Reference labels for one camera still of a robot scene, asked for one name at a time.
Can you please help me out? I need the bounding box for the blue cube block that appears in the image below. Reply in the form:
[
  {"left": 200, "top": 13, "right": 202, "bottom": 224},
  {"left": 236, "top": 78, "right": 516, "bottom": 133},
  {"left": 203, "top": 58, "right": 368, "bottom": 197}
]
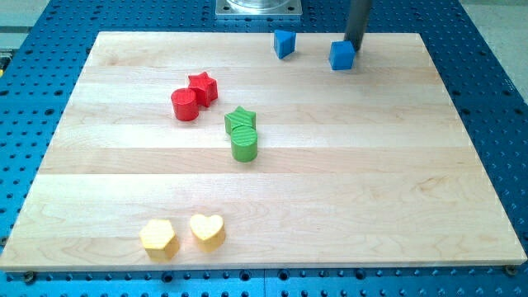
[{"left": 328, "top": 40, "right": 356, "bottom": 70}]

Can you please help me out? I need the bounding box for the blue triangle block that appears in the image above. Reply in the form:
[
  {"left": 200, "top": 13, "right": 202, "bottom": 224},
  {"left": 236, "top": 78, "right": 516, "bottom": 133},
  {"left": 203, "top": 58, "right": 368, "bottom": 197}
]
[{"left": 273, "top": 30, "right": 296, "bottom": 59}]

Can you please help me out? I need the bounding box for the green cylinder block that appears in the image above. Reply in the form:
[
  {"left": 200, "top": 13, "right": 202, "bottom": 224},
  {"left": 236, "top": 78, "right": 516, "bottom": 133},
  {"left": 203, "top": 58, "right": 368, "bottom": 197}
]
[{"left": 231, "top": 126, "right": 257, "bottom": 163}]

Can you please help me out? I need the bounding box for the green star block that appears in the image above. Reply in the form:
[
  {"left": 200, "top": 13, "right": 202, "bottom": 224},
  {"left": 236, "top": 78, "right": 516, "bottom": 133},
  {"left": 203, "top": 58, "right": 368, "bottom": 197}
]
[{"left": 224, "top": 106, "right": 257, "bottom": 134}]

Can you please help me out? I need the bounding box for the red star block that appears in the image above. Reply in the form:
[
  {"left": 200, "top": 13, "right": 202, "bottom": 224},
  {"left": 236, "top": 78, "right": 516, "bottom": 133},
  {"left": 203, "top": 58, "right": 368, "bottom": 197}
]
[{"left": 188, "top": 72, "right": 218, "bottom": 107}]

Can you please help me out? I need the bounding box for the red cylinder block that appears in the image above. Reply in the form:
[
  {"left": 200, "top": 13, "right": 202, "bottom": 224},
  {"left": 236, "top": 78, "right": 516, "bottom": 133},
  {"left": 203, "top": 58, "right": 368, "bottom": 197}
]
[{"left": 171, "top": 88, "right": 199, "bottom": 121}]

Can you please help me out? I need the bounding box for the yellow heart block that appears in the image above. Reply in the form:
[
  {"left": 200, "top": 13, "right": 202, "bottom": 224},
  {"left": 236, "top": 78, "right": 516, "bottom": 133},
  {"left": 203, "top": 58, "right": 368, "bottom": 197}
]
[{"left": 190, "top": 214, "right": 226, "bottom": 252}]

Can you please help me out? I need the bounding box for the yellow hexagon block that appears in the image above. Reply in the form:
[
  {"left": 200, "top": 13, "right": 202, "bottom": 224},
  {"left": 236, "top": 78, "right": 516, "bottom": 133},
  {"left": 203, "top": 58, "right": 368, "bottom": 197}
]
[{"left": 139, "top": 219, "right": 180, "bottom": 262}]

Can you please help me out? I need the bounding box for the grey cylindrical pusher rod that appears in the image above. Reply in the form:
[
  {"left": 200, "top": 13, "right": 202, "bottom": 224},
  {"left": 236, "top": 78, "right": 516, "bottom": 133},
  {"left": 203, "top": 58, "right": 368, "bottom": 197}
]
[{"left": 344, "top": 0, "right": 373, "bottom": 51}]

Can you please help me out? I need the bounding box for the blue perforated metal table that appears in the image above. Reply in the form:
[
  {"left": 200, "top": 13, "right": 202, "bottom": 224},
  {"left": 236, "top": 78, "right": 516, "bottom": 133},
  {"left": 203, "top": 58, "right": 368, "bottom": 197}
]
[{"left": 1, "top": 0, "right": 527, "bottom": 296}]

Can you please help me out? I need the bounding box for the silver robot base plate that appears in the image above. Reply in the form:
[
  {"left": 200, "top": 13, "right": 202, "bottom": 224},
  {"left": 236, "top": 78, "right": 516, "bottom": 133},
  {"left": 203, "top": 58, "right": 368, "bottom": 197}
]
[{"left": 215, "top": 0, "right": 303, "bottom": 17}]

